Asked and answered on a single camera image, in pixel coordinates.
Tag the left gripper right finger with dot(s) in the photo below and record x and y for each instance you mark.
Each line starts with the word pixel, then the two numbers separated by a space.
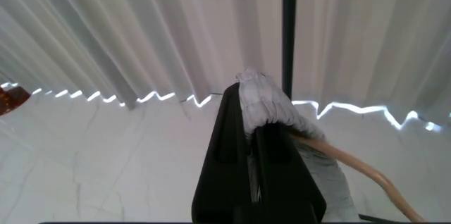
pixel 285 181

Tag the pink clothes hanger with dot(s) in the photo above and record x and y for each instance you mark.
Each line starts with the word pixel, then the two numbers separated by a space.
pixel 366 171

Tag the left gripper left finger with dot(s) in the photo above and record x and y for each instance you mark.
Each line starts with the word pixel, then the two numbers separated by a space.
pixel 222 174

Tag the black clothes rack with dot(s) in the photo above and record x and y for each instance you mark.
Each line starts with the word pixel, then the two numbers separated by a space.
pixel 289 41

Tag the pale grey shorts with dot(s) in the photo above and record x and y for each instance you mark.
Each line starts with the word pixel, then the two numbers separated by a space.
pixel 262 100

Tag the white curtain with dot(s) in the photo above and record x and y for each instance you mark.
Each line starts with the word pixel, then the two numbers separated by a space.
pixel 141 41

